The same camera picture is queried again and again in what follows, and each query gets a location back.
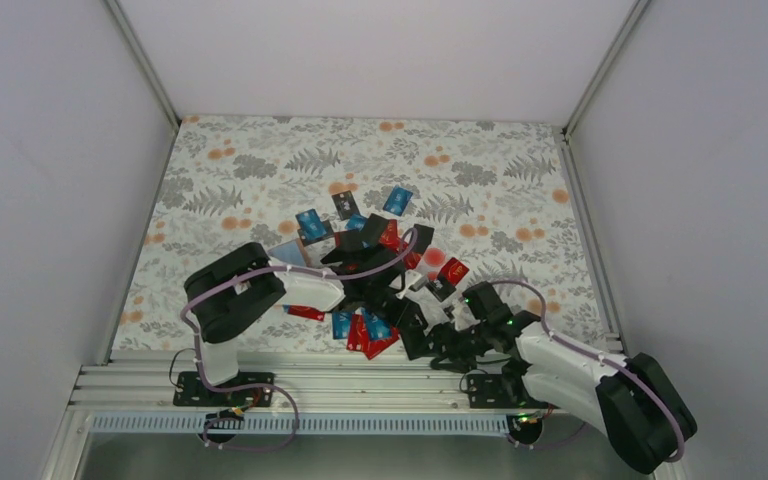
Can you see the red card bottom centre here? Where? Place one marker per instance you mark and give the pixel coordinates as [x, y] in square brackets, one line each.
[358, 340]

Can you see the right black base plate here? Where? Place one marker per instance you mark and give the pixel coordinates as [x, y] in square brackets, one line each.
[496, 391]

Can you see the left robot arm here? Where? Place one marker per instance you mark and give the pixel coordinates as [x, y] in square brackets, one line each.
[229, 295]

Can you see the red card bottom left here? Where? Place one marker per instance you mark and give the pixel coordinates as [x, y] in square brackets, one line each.
[304, 312]

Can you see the blue card far left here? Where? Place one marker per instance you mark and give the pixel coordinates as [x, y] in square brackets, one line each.
[311, 225]

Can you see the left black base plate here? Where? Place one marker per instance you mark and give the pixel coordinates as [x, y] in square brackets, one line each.
[246, 389]

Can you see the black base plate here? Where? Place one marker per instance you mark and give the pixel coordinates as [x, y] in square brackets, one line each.
[246, 389]
[496, 391]

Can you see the blue logo card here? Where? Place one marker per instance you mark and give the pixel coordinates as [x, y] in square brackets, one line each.
[377, 329]

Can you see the tan leather card holder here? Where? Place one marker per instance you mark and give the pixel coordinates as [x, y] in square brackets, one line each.
[292, 252]

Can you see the aluminium rail frame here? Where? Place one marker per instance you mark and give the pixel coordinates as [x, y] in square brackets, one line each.
[345, 382]

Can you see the red card top centre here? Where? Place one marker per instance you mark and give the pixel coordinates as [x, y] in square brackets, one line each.
[390, 238]

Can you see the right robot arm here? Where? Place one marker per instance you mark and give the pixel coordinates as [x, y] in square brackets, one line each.
[630, 400]

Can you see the red card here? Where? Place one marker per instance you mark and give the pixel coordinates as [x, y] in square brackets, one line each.
[390, 238]
[453, 271]
[358, 340]
[304, 312]

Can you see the blue card top right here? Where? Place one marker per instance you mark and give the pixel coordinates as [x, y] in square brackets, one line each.
[398, 201]

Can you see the floral patterned table mat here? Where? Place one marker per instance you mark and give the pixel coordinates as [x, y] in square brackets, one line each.
[494, 192]

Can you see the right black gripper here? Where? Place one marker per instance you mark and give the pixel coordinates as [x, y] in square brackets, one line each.
[462, 364]

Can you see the black card bottom right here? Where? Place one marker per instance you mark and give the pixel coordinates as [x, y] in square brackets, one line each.
[415, 341]

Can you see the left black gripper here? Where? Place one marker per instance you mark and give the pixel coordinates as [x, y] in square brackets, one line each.
[396, 317]

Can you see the black card upper right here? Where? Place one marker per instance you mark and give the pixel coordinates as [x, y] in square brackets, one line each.
[423, 238]

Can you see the red card right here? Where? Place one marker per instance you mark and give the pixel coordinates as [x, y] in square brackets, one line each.
[453, 271]

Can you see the black card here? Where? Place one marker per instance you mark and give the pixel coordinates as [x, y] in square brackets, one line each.
[415, 341]
[423, 238]

